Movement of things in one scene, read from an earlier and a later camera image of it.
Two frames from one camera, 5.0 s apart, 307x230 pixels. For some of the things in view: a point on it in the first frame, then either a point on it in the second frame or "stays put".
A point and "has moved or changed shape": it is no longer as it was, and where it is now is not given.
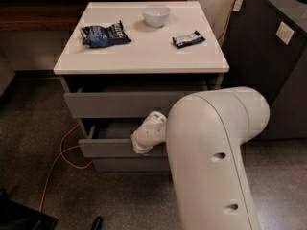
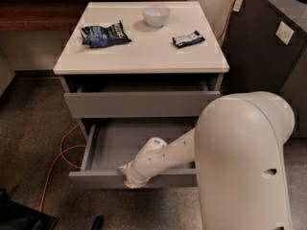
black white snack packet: [188, 39] stays put
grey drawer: [112, 138] has moved or changed shape
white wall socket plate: [284, 33] stays put
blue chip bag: [97, 35] stays put
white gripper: [142, 141] → [133, 175]
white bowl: [155, 15] stays put
